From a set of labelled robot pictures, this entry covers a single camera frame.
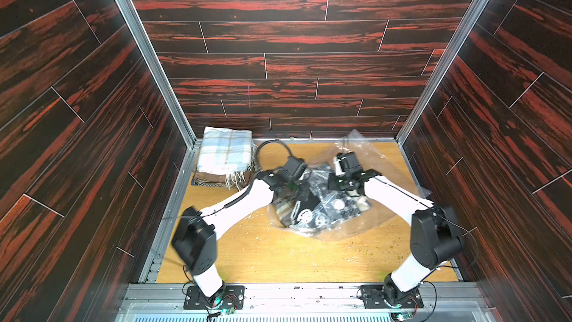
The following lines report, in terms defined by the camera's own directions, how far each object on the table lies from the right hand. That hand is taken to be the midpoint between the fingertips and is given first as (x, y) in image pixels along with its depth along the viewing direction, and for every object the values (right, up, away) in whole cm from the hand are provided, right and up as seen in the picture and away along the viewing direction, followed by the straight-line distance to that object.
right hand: (335, 180), depth 93 cm
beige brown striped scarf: (-22, -12, -1) cm, 25 cm away
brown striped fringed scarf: (-54, 0, +2) cm, 55 cm away
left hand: (-12, -4, -12) cm, 17 cm away
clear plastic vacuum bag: (+16, -16, -3) cm, 23 cm away
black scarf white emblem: (-10, -9, -10) cm, 17 cm away
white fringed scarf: (-48, +12, +7) cm, 50 cm away
